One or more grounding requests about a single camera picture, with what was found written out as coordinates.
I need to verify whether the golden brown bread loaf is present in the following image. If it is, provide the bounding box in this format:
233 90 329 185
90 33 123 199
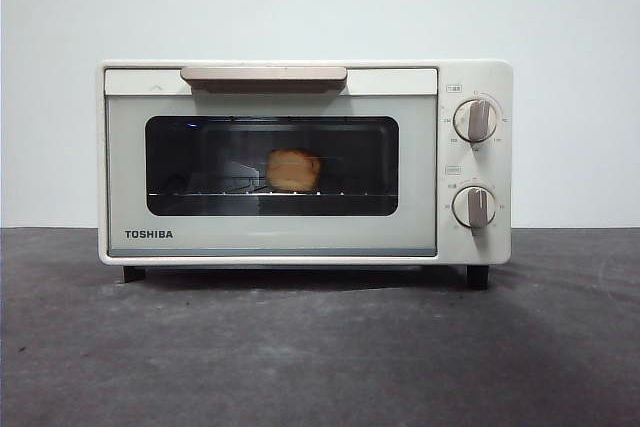
265 147 322 195

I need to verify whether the glass oven door with handle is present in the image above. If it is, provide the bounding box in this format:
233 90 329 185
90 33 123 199
103 65 439 258

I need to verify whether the beige oven dial knob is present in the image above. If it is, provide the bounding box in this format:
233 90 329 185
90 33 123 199
451 98 500 144
450 185 498 230

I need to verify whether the cream Toshiba toaster oven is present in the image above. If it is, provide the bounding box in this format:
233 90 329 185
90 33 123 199
94 59 514 292

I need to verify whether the metal wire oven rack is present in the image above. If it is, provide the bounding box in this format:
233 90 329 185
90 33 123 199
148 188 397 199

